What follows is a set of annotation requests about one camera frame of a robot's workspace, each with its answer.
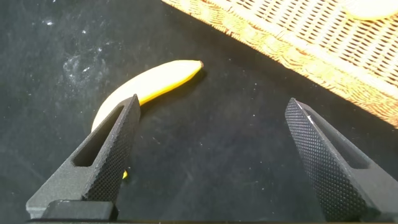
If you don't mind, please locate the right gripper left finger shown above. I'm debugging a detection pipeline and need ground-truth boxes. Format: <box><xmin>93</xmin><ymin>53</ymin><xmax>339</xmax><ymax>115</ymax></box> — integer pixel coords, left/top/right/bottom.
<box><xmin>25</xmin><ymin>94</ymin><xmax>141</xmax><ymax>220</ymax></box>

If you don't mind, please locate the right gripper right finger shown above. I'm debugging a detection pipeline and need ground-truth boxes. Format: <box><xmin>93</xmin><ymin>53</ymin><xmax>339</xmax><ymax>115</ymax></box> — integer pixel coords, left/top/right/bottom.
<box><xmin>284</xmin><ymin>98</ymin><xmax>398</xmax><ymax>222</ymax></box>

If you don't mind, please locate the yellow banana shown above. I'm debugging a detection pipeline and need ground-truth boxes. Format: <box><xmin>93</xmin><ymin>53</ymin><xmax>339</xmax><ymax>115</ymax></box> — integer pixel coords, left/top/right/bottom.
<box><xmin>91</xmin><ymin>59</ymin><xmax>205</xmax><ymax>180</ymax></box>

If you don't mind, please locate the yellow mango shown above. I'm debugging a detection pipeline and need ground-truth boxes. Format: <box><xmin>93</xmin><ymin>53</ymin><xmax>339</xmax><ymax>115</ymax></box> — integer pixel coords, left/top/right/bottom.
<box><xmin>341</xmin><ymin>0</ymin><xmax>398</xmax><ymax>21</ymax></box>

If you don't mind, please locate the black tablecloth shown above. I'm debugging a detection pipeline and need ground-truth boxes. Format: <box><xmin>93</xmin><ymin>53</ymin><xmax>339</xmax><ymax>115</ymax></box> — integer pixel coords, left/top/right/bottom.
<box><xmin>0</xmin><ymin>0</ymin><xmax>398</xmax><ymax>224</ymax></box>

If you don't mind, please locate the wicker basket with brown handles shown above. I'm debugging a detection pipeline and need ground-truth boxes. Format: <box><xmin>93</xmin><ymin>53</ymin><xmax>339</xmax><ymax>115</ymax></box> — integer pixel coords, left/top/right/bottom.
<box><xmin>161</xmin><ymin>0</ymin><xmax>398</xmax><ymax>129</ymax></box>

